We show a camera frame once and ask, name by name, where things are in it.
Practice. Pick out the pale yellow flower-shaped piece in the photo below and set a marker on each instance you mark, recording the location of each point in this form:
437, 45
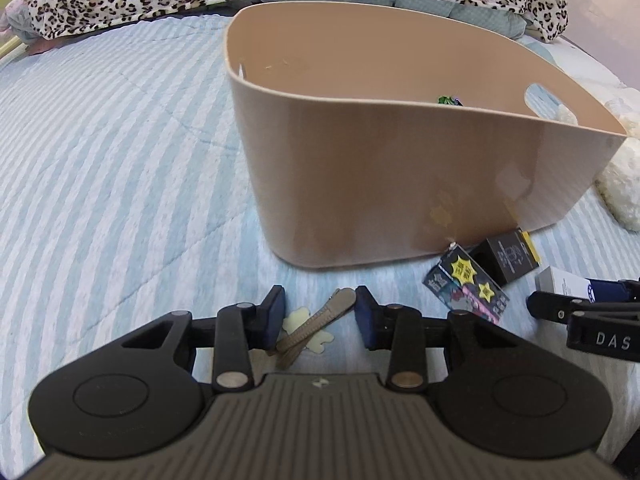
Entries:
314, 343

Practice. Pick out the pink and grey cloth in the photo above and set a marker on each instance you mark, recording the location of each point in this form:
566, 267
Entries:
17, 20

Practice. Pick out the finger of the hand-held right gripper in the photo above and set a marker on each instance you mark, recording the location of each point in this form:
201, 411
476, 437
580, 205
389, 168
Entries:
550, 306
607, 291

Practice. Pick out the colourful box with yellow stars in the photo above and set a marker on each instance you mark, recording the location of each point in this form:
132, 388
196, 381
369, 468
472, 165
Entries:
465, 285

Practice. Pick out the white plush toy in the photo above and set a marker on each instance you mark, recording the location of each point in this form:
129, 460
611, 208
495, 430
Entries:
622, 185

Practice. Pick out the green item in basket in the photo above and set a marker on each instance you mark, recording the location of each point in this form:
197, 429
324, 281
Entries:
450, 100

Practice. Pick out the grey-blue pillow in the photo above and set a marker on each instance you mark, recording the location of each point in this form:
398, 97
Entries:
475, 12

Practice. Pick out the white and blue box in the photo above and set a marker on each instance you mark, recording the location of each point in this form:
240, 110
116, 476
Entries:
560, 280

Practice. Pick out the black and yellow box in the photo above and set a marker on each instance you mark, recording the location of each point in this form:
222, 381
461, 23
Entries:
510, 257

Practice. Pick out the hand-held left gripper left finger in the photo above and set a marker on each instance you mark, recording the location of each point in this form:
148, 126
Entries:
274, 317

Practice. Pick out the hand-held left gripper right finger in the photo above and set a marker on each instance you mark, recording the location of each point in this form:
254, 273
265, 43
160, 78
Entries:
365, 320

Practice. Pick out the beige plastic basket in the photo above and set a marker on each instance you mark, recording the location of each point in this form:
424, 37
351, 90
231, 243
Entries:
375, 170

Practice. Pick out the blue striped bed sheet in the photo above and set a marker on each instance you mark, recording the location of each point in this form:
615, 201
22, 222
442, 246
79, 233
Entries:
100, 160

